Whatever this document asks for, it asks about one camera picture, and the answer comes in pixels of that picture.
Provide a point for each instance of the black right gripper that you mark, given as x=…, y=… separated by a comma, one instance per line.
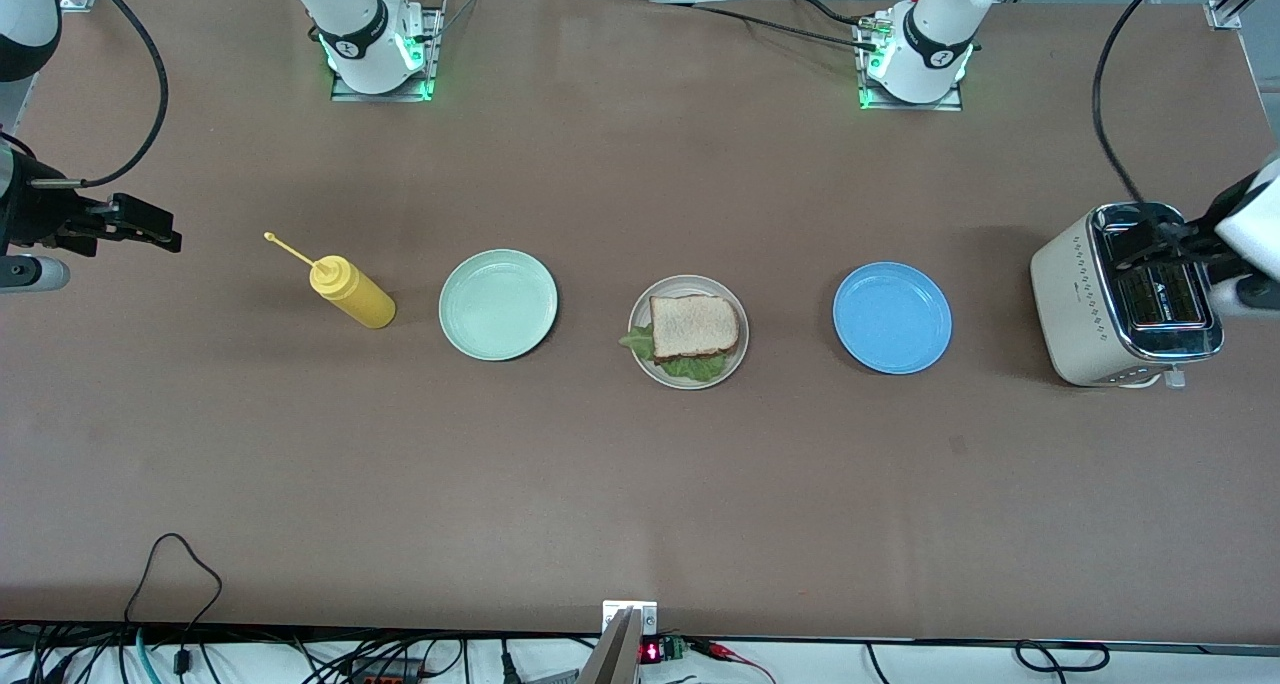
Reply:
x=40, y=216

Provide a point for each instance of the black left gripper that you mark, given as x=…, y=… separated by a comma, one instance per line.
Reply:
x=1193, y=235

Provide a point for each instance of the yellow squeeze bottle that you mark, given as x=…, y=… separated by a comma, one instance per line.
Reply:
x=355, y=299

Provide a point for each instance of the large bread slice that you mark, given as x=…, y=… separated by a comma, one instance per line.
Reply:
x=693, y=326

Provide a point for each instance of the green lettuce leaf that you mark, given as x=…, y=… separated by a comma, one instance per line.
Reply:
x=695, y=368

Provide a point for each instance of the blue plate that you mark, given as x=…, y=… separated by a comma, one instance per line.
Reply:
x=892, y=319

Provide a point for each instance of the pale green plate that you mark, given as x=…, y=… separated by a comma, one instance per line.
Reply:
x=495, y=304

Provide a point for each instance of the beige plate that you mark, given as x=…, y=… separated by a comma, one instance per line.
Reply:
x=640, y=364

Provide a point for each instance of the cream and chrome toaster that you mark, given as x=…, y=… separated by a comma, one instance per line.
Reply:
x=1075, y=304

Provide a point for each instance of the red digit display module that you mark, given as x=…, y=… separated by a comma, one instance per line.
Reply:
x=652, y=652

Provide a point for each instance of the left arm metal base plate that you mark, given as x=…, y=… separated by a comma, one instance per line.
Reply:
x=905, y=107

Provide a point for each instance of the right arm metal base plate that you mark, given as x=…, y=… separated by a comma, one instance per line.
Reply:
x=436, y=64

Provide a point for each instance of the white metal mounting bracket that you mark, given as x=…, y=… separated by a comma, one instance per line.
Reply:
x=630, y=609

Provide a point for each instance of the grey aluminium camera mast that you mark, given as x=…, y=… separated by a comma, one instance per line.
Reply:
x=612, y=659

